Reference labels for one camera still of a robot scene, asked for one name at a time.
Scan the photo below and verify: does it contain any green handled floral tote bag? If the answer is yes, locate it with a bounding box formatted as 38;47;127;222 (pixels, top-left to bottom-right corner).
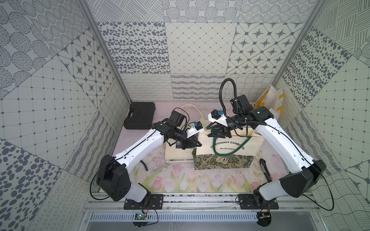
192;128;265;170

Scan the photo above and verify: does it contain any starry night canvas tote bag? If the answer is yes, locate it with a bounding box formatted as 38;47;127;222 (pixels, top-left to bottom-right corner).
165;104;206;163

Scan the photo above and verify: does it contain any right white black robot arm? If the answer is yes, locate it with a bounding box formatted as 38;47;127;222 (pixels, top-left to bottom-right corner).
207;95;326;204

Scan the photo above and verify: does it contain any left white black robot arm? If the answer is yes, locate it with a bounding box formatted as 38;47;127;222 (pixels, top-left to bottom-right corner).
92;110;204;205

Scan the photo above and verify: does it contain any black tool near right arm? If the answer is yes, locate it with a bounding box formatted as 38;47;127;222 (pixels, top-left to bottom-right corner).
259;158;273;182

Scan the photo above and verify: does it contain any black plastic tool case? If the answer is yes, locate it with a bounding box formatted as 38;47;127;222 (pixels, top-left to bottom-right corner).
123;102;156;130

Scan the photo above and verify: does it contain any right small circuit board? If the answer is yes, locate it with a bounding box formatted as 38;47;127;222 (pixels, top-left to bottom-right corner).
257;212;272;227

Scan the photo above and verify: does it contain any small circuit board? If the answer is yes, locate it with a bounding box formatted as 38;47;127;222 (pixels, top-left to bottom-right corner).
257;212;272;227
134;213;147;222

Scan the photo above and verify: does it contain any left small circuit board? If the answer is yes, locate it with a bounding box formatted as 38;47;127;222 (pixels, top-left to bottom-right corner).
134;213;147;222

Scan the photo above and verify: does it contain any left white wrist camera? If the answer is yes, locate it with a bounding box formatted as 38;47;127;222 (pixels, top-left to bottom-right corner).
187;121;205;138

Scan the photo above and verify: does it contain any yellow handled illustrated tote bag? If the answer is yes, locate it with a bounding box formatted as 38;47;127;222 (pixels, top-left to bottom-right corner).
254;85;285;120

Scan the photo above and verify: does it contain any aluminium rail frame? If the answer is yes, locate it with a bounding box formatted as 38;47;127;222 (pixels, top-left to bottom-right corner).
82;193;319;212

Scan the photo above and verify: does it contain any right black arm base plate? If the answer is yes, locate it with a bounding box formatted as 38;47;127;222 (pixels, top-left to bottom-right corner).
235;193;279;210

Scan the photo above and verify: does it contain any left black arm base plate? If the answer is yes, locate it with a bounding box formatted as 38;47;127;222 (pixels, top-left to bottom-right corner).
124;194;164;210

